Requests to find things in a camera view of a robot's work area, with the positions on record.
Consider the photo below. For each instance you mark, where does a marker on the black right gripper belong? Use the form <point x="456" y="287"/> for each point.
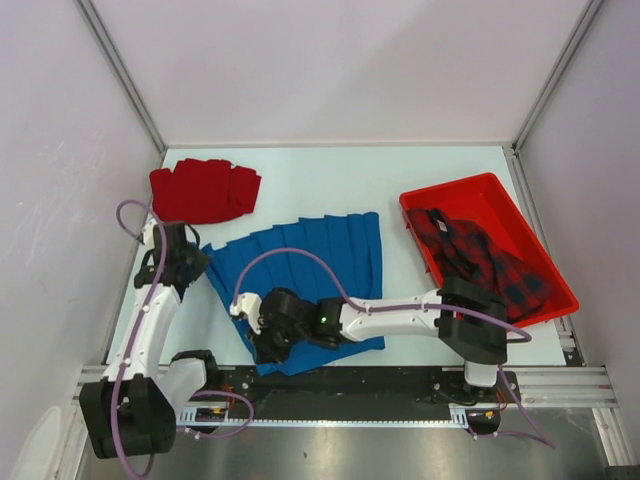
<point x="265" y="353"/>

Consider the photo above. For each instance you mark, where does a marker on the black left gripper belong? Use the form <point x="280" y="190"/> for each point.
<point x="201" y="261"/>

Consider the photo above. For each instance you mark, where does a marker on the red pleated skirt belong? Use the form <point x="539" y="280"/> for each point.
<point x="202" y="192"/>

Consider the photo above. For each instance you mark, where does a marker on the blue skirt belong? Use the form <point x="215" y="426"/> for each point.
<point x="348" y="247"/>

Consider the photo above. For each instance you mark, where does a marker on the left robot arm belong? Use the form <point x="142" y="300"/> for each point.
<point x="133" y="407"/>

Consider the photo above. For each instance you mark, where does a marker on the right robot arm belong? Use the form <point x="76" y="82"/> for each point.
<point x="466" y="318"/>

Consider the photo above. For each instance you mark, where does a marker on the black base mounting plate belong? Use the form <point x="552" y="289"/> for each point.
<point x="364" y="394"/>

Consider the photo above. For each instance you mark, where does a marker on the red black plaid skirt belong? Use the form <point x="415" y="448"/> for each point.
<point x="461" y="248"/>

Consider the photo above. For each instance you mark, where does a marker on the red plastic bin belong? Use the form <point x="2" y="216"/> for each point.
<point x="483" y="200"/>

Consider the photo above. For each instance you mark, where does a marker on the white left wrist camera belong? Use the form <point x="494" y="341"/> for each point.
<point x="146" y="236"/>

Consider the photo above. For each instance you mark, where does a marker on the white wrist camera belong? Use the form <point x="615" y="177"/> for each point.
<point x="247" y="307"/>
<point x="146" y="236"/>

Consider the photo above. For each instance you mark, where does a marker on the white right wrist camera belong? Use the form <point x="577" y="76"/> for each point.
<point x="247" y="307"/>

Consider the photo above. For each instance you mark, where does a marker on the aluminium frame rail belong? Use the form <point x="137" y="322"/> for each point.
<point x="576" y="384"/>

